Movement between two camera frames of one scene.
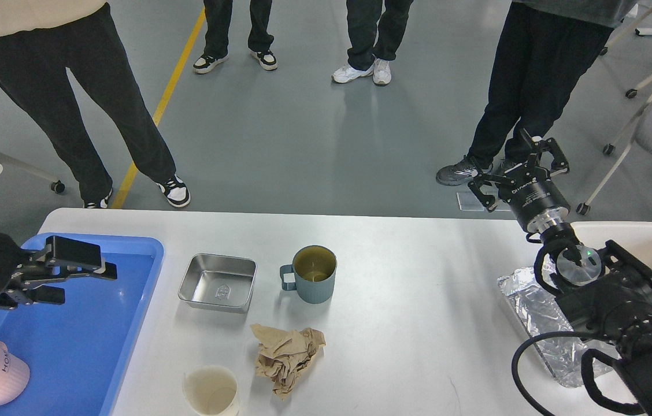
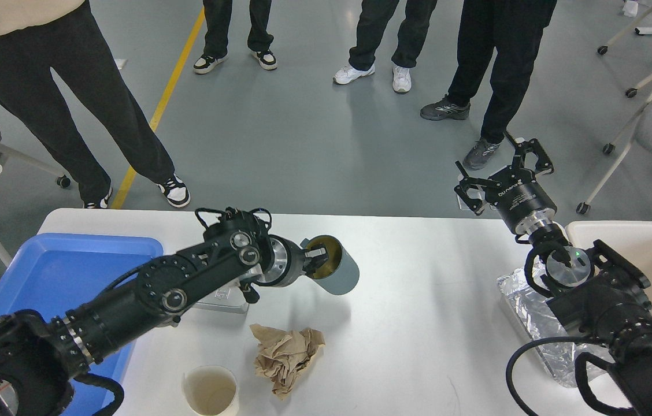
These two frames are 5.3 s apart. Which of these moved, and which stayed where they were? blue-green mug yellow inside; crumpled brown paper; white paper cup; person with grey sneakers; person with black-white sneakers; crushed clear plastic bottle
Moved: blue-green mug yellow inside; person with grey sneakers
Stayed: crumpled brown paper; crushed clear plastic bottle; white paper cup; person with black-white sneakers
